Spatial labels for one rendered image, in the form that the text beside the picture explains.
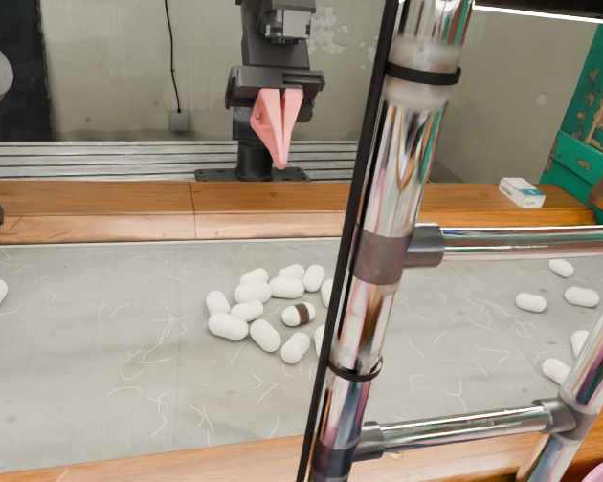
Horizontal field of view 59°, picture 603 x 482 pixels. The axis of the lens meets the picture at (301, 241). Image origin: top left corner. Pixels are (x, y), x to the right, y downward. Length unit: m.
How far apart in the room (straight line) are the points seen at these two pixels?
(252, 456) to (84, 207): 0.38
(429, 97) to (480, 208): 0.60
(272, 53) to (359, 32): 2.15
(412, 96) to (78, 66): 2.35
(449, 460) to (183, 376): 0.21
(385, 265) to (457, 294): 0.41
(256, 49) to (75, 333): 0.33
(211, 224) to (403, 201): 0.46
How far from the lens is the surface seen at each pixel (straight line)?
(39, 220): 0.64
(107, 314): 0.53
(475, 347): 0.55
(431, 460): 0.40
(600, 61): 0.93
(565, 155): 0.95
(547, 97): 2.08
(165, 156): 1.04
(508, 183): 0.84
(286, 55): 0.60
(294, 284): 0.54
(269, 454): 0.38
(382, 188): 0.19
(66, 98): 2.53
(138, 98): 2.54
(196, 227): 0.63
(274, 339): 0.47
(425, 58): 0.18
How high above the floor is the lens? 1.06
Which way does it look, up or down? 30 degrees down
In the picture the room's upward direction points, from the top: 8 degrees clockwise
